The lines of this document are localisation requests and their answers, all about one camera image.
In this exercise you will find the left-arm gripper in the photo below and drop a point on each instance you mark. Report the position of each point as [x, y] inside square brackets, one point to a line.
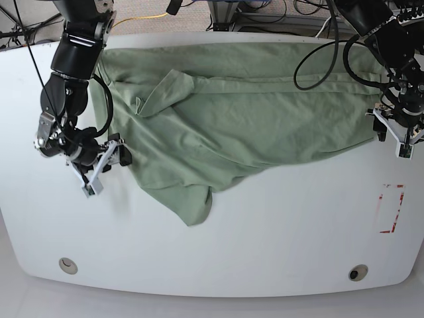
[403, 121]

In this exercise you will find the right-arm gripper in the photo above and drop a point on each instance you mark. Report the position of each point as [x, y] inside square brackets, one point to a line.
[83, 152]

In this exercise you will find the green T-shirt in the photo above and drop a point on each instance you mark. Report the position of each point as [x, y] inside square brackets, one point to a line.
[199, 119]

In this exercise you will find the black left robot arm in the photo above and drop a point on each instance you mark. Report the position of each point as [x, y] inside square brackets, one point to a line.
[393, 46]

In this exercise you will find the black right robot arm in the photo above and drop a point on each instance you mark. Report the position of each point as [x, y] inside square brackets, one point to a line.
[87, 25]

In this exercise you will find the red tape rectangle marking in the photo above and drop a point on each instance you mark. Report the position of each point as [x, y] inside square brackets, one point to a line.
[389, 207]

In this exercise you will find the left table grommet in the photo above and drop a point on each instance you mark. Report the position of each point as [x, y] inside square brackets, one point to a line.
[68, 266]

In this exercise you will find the table grommet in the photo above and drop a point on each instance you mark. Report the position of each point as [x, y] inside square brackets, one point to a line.
[358, 273]
[68, 266]

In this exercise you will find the right table grommet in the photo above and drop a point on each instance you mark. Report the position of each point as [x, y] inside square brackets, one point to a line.
[358, 273]

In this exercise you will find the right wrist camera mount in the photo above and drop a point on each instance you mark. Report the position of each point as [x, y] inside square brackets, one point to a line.
[91, 185]

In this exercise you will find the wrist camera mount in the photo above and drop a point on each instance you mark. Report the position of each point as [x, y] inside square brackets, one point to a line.
[91, 185]
[404, 147]

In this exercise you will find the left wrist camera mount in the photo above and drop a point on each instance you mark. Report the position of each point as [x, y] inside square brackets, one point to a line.
[404, 147]

